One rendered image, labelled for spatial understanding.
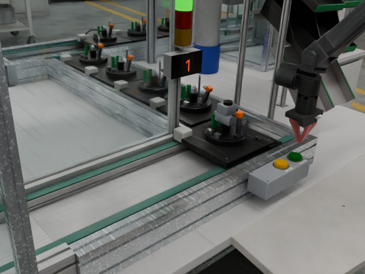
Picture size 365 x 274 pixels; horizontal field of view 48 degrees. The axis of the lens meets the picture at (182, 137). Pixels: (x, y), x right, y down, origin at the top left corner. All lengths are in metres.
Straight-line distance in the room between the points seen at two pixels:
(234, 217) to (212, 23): 1.30
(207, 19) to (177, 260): 1.47
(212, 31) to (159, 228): 1.43
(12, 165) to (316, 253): 0.75
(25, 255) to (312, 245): 0.69
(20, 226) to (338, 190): 0.96
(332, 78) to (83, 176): 1.04
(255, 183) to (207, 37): 1.22
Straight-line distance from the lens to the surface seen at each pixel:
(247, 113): 1.55
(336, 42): 1.13
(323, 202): 1.29
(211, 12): 2.21
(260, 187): 1.16
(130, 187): 1.16
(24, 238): 0.76
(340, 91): 1.72
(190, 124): 1.40
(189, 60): 1.24
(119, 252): 0.96
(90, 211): 1.08
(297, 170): 1.25
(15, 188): 0.70
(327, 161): 1.52
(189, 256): 1.03
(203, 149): 1.25
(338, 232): 1.19
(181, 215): 1.03
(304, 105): 1.18
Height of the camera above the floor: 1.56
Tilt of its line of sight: 27 degrees down
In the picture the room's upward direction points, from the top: 2 degrees clockwise
